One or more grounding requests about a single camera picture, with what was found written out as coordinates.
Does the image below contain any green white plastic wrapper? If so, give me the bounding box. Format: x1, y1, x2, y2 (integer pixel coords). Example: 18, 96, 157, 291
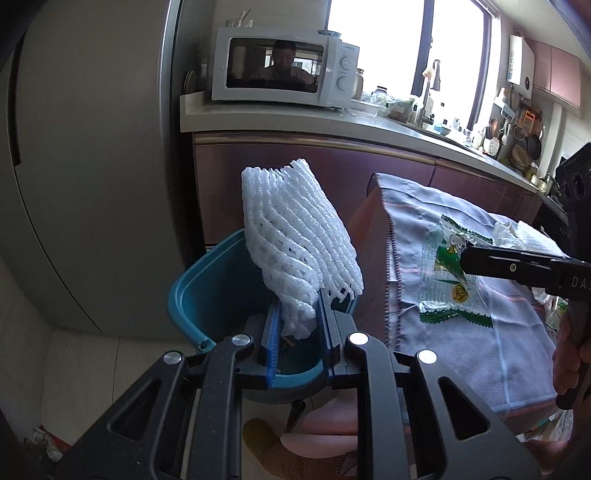
418, 215, 497, 329

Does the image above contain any black stove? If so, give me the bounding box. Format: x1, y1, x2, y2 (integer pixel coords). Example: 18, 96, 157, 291
536, 196, 570, 250

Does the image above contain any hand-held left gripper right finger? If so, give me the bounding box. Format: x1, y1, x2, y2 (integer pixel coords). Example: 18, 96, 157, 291
318, 288, 543, 480

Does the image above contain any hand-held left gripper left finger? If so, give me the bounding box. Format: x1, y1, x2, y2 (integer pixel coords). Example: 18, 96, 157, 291
55, 305, 283, 480

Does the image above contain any person's right hand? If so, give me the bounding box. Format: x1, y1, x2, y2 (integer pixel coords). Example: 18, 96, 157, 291
553, 316, 578, 397

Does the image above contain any pink wall cabinet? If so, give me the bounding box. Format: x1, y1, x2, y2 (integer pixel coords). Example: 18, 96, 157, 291
526, 39, 581, 109

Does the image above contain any silver refrigerator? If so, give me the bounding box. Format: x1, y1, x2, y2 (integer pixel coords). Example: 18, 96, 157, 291
0, 0, 208, 335

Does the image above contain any brown lower kitchen cabinet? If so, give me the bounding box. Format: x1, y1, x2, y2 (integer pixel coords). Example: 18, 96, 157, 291
193, 131, 543, 250

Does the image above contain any white water heater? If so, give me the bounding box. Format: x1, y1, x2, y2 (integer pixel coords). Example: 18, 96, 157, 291
509, 34, 536, 99

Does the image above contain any white foam fruit net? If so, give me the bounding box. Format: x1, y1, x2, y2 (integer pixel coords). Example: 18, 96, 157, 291
241, 158, 365, 340

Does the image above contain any white kitchen countertop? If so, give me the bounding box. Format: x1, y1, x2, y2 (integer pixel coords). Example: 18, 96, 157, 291
179, 91, 555, 195

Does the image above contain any kitchen window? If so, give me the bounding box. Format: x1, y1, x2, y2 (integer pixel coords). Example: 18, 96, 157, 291
328, 0, 502, 134

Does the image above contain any white microwave oven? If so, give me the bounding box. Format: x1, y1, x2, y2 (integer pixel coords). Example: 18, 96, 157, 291
211, 27, 361, 108

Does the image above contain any teal plastic bin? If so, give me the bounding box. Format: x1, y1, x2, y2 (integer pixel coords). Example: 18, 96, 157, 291
167, 228, 361, 406

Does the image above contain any crumpled paper scrap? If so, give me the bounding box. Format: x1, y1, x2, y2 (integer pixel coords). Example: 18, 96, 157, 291
32, 427, 63, 462

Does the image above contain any pink rounded object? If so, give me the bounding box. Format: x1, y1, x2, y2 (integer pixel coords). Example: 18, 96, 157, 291
281, 406, 362, 462

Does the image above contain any white tissue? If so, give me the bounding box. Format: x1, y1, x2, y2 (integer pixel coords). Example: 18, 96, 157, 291
492, 220, 536, 250

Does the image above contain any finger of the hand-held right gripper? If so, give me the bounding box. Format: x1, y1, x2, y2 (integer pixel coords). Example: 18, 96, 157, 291
459, 244, 561, 292

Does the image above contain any metal sink faucet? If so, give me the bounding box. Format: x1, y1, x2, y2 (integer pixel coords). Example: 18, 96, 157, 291
418, 59, 441, 127

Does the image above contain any grey striped cloth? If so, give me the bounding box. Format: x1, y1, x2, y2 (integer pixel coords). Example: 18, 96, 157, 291
369, 173, 566, 414

